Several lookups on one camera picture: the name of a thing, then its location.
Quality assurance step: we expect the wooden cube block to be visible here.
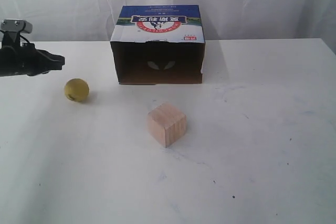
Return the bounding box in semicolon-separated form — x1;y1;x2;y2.
147;102;187;148

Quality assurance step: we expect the blue white cardboard box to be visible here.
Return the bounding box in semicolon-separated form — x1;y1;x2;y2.
110;5;206;85

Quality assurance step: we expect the yellow tennis ball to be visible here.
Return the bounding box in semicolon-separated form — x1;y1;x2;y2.
64;78;89;102

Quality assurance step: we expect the black camera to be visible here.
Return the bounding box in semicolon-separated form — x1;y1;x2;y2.
1;19;33;34

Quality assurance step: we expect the white backdrop curtain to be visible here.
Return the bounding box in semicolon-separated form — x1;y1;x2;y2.
1;0;335;46

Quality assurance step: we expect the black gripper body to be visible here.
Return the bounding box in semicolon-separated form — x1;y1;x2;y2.
1;43;39;77

